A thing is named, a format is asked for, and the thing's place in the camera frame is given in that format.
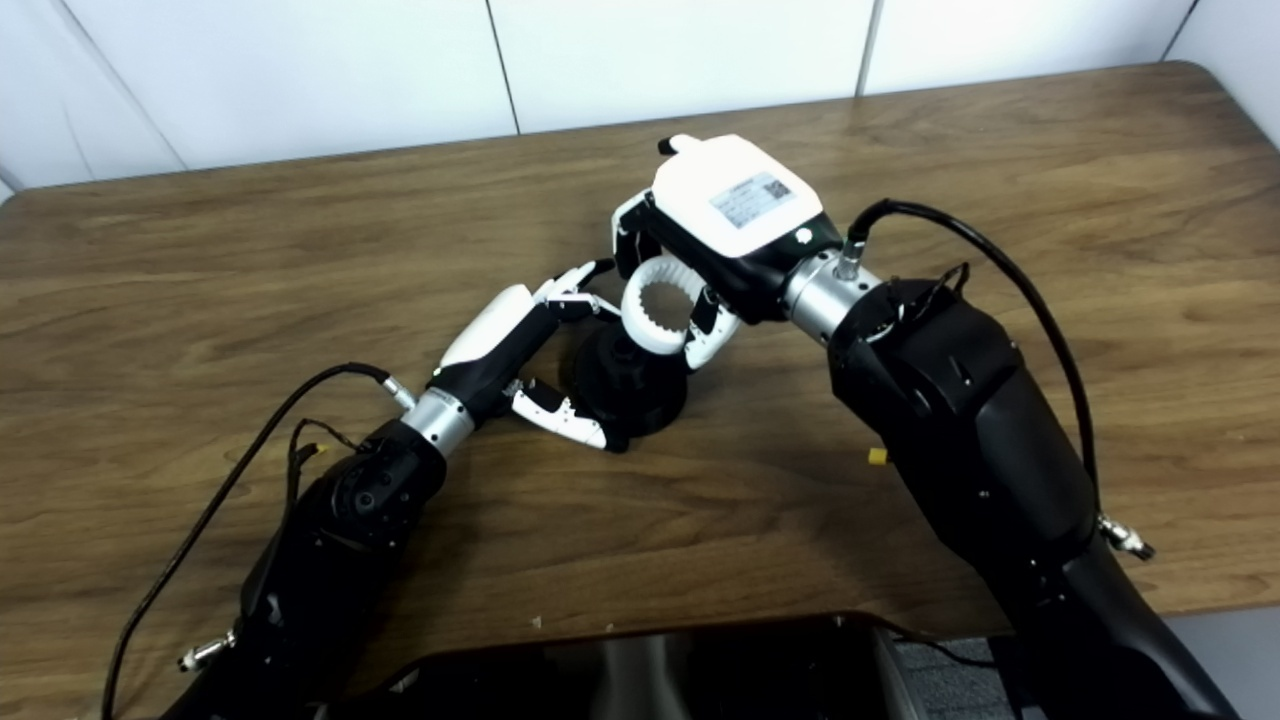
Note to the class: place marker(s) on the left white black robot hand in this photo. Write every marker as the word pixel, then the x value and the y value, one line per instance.
pixel 490 325

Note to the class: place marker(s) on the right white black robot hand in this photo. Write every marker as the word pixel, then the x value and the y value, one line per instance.
pixel 740 200

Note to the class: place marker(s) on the round black plastic part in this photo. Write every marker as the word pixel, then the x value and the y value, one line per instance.
pixel 630 400

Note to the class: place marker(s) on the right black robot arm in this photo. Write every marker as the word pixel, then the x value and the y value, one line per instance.
pixel 970 430

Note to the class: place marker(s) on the glossy black robot torso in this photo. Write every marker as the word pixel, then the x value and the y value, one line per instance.
pixel 620 670

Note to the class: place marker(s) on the silver plug connector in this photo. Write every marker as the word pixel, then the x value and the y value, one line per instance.
pixel 1125 537
pixel 205 652

